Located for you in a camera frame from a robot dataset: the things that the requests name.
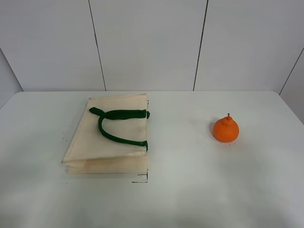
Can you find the white linen bag green handles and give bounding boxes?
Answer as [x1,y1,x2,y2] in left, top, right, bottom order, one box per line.
[62,94,150,174]

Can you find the orange with stem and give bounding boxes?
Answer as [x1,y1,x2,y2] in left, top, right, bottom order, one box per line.
[212,113,239,143]

